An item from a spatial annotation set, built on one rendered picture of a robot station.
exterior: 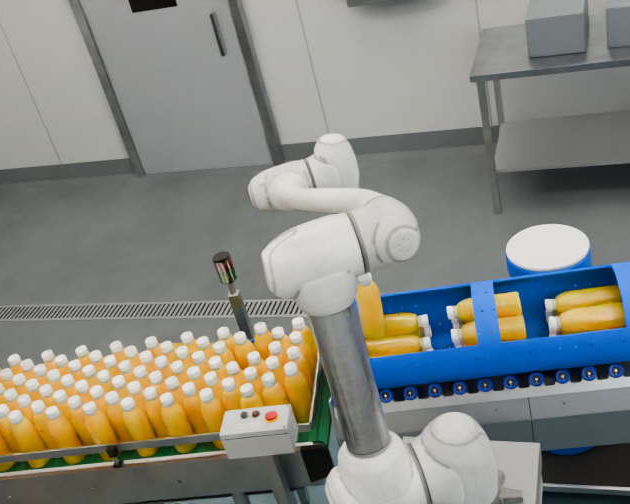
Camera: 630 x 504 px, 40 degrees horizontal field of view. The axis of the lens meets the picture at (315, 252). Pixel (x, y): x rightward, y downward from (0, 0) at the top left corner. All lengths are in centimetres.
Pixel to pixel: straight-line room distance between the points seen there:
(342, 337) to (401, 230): 27
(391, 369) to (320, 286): 90
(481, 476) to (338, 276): 62
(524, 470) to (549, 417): 47
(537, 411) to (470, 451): 73
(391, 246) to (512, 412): 114
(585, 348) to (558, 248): 59
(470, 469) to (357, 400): 32
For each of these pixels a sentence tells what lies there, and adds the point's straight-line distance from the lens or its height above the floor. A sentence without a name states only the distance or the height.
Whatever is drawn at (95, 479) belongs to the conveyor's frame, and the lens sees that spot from 294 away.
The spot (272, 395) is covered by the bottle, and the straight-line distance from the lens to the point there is 262.
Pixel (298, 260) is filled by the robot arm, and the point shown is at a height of 187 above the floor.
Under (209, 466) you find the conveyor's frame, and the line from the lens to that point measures 278.
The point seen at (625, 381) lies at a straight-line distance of 267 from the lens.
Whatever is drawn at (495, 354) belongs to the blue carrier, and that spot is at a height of 111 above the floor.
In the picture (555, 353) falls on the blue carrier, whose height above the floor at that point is 109.
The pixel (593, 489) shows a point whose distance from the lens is 343.
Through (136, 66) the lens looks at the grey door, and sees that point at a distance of 643.
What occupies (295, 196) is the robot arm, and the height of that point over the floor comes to 178.
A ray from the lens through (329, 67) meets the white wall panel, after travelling 595.
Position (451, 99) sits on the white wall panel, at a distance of 588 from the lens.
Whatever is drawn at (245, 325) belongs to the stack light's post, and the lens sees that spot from 310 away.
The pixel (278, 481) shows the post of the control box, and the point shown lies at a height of 86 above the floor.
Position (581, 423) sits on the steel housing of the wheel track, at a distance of 275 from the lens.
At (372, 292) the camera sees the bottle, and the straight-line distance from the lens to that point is 244.
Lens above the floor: 275
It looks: 32 degrees down
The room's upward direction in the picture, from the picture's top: 15 degrees counter-clockwise
